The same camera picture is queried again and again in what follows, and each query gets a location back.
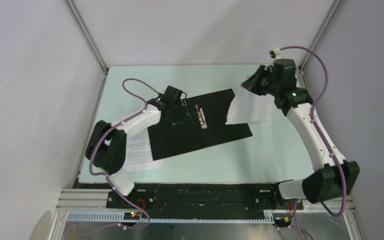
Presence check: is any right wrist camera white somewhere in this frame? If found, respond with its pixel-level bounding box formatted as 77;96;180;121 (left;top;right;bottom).
269;47;284;60

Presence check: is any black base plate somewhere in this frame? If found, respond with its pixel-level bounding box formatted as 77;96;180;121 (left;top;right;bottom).
105;182;322;220

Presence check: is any red folder black inside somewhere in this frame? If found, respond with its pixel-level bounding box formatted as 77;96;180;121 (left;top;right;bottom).
147;88;253;161

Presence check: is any left aluminium frame post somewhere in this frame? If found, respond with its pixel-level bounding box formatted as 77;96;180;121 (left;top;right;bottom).
63;0;109;75

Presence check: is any printed paper sheet top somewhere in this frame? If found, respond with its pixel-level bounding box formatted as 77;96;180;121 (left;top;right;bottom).
123;129;164;172

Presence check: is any right circuit board with wires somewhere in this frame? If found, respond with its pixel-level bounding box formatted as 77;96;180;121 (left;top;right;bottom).
273;216;294;229

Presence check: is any right aluminium frame post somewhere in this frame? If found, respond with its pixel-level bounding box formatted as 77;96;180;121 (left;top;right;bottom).
298;0;345;77

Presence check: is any aluminium frame post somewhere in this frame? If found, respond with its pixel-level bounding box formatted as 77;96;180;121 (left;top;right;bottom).
63;0;109;75
298;0;345;77

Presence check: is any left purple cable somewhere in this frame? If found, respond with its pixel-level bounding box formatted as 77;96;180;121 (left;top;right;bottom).
88;78;163;231

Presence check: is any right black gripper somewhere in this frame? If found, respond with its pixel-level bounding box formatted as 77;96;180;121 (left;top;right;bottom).
240;64;280;97

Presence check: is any left circuit board with leds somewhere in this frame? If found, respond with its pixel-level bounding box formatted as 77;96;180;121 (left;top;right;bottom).
123;211;142;221

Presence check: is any grey slotted cable duct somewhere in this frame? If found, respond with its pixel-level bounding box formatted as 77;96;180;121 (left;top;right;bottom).
66;211;274;224

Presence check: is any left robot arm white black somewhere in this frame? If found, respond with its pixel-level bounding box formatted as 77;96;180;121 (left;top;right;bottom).
85;85;191;208

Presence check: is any metal folder clip mechanism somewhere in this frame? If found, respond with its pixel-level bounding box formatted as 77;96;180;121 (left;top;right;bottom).
195;105;208;129

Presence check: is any white paper sheet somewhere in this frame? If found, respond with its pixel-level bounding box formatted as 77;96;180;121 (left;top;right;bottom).
225;87;275;125

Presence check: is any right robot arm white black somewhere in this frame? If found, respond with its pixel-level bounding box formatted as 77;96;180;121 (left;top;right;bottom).
241;58;360;209

